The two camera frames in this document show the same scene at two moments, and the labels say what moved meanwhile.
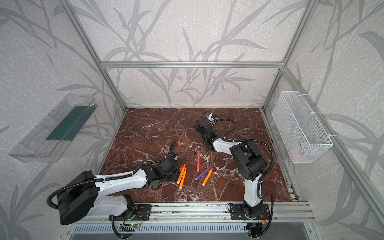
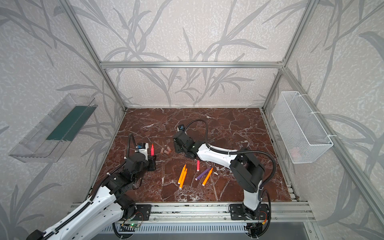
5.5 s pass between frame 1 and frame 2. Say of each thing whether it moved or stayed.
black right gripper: moved
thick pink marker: stayed
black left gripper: moved
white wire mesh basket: stayed
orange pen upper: stayed
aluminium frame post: stayed
